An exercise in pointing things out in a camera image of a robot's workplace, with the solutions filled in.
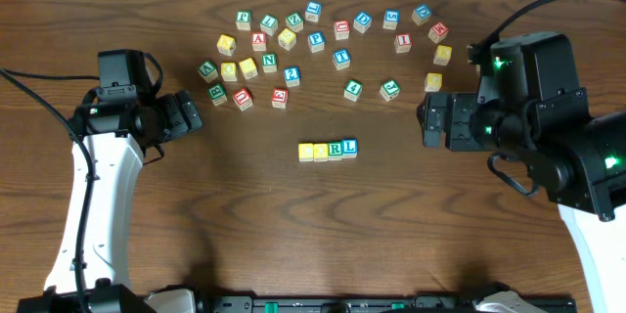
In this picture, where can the blue 5 block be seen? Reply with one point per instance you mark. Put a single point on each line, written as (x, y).
(390, 19)

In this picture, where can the red A block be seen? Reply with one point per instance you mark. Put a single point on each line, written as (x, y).
(259, 41)

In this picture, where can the red U block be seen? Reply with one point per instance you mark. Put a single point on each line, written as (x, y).
(243, 99)

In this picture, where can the green B block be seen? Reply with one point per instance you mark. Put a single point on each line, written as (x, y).
(217, 94)

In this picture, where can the green Z block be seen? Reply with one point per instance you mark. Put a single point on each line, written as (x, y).
(295, 22)

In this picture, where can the red I block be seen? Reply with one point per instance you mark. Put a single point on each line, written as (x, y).
(403, 43)

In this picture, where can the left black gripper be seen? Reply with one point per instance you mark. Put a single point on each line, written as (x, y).
(181, 112)

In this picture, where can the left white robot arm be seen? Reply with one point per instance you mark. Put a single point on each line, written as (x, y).
(111, 131)

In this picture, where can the blue T block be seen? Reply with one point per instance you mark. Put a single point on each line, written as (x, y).
(341, 59)

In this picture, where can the blue d block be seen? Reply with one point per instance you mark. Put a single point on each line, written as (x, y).
(362, 22)
(421, 14)

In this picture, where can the yellow C block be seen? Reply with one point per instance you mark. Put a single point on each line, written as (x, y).
(306, 152)

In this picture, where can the red C block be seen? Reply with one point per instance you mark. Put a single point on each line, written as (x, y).
(341, 30)

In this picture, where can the green R block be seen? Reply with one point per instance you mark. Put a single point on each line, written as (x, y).
(335, 151)

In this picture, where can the yellow block upper middle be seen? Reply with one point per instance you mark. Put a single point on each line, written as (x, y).
(287, 39)

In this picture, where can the blue F block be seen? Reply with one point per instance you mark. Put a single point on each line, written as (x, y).
(316, 41)

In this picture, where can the blue L block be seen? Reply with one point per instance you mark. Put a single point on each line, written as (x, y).
(349, 148)

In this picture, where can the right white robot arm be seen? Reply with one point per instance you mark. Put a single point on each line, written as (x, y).
(531, 108)

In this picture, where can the red M block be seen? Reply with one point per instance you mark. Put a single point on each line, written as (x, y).
(438, 32)

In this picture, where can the yellow o block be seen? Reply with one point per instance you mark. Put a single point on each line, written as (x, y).
(321, 152)
(229, 72)

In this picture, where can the yellow K block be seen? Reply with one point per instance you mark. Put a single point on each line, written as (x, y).
(442, 55)

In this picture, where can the blue D block right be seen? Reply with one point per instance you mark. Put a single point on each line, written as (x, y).
(421, 14)

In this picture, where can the blue 2 block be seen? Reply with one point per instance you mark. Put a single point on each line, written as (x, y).
(292, 76)

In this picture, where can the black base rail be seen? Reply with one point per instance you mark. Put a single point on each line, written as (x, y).
(247, 304)

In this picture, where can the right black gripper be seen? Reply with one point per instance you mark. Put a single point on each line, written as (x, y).
(453, 122)

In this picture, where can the green P block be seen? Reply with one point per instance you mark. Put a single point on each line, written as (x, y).
(243, 20)

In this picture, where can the yellow G block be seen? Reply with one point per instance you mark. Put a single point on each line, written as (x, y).
(433, 82)

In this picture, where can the blue top block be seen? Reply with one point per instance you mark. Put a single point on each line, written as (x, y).
(313, 11)

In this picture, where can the yellow block near left gripper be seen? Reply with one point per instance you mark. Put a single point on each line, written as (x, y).
(226, 45)

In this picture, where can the green V block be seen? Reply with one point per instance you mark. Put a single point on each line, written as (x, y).
(208, 71)

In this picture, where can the green J block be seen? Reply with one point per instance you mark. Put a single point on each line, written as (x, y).
(389, 90)

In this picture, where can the green 4 block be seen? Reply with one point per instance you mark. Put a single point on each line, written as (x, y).
(353, 90)

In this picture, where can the yellow S block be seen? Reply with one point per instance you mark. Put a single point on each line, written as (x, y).
(248, 68)

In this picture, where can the green N block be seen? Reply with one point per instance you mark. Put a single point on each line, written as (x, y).
(269, 62)

